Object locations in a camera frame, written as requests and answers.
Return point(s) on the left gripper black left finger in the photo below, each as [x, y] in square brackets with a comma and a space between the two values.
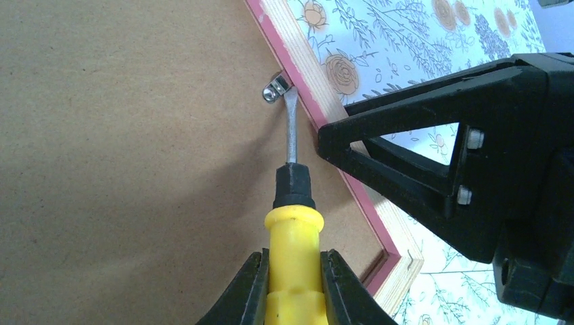
[243, 302]

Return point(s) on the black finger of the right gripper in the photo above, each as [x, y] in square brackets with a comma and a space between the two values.
[403, 148]

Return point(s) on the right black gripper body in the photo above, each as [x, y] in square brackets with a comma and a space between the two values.
[533, 263]

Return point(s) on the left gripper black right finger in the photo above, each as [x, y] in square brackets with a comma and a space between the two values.
[347, 300]

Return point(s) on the yellow screwdriver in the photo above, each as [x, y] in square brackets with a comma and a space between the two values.
[295, 294]

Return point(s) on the pink picture frame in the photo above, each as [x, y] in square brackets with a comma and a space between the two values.
[138, 158]

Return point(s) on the floral patterned table mat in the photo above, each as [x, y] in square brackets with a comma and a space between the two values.
[369, 48]

